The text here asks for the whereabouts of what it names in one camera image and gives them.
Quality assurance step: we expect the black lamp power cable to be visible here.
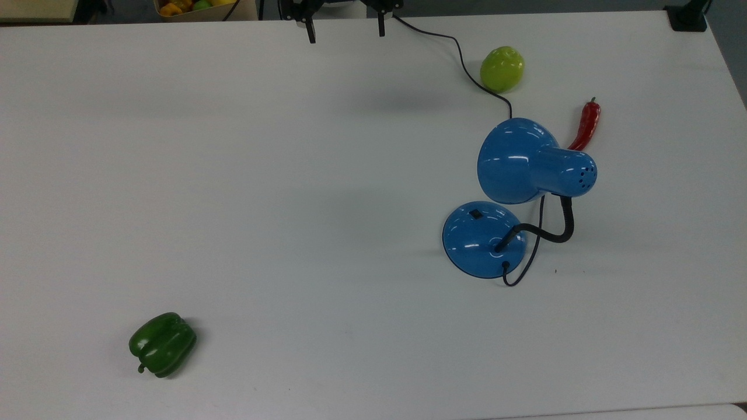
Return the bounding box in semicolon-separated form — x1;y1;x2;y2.
390;13;547;288

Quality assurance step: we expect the dark green toy bell pepper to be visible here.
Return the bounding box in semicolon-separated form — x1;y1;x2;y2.
128;312;197;379

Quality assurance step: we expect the blue gooseneck desk lamp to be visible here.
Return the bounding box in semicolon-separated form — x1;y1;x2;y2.
442;117;598;279

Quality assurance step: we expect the beige wooden desk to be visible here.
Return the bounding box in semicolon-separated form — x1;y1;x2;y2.
0;0;79;24

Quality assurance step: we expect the cardboard box of toy fruit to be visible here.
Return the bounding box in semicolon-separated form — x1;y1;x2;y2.
153;0;259;22

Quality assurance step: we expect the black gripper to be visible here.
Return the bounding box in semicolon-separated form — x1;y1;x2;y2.
279;0;404;45

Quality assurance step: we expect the black table clamp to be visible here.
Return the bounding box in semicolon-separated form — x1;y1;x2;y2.
664;0;711;33

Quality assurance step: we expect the light green toy apple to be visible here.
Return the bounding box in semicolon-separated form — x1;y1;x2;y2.
480;46;525;93

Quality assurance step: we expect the red toy chili pepper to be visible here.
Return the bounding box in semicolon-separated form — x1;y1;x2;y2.
567;97;602;152

